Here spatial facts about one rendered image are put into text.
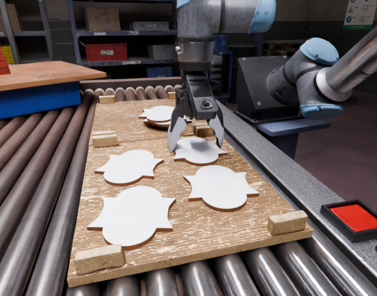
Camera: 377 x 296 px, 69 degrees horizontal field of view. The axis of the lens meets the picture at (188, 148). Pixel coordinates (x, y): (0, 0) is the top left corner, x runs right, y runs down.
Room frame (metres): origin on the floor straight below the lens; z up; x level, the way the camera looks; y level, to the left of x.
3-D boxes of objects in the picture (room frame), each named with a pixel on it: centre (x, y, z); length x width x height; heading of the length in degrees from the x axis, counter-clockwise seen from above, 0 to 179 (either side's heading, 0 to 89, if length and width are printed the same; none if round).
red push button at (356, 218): (0.36, -0.28, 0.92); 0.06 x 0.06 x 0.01; 13
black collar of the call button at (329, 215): (0.36, -0.28, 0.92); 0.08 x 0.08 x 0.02; 13
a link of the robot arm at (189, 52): (0.62, -0.01, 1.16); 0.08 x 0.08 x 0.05
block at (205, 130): (0.70, -0.05, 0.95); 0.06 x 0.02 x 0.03; 105
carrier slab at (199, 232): (0.48, 0.03, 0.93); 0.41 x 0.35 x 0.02; 15
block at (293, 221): (0.32, -0.15, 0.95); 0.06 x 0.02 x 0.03; 105
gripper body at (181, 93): (0.62, -0.01, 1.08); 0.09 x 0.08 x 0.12; 15
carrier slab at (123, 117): (0.88, 0.14, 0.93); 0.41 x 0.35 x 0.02; 14
